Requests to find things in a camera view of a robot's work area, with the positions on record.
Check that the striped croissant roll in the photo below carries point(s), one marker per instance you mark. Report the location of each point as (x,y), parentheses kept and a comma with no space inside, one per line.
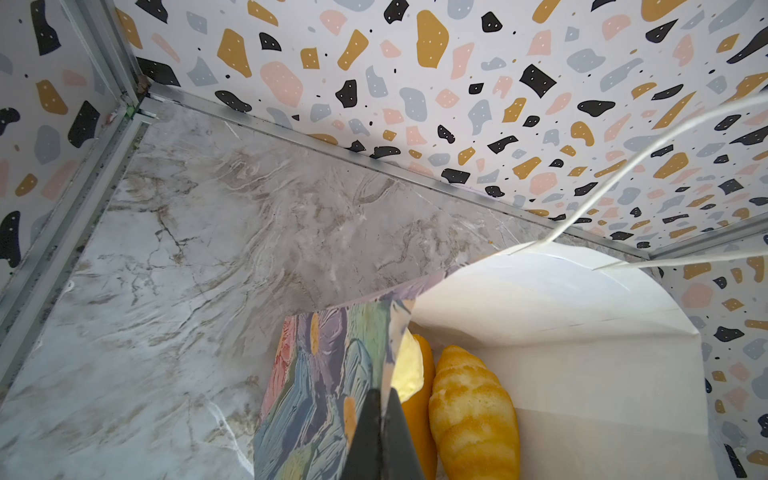
(473,419)

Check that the floral paper gift bag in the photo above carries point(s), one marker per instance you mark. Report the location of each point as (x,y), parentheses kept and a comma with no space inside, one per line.
(603,367)

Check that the golden shell bread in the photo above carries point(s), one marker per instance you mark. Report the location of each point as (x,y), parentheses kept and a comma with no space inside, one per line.
(416,411)

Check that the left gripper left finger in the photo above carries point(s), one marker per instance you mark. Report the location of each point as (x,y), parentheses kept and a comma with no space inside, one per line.
(364,460)

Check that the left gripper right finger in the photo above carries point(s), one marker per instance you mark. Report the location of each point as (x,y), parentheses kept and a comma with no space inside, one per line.
(399,457)

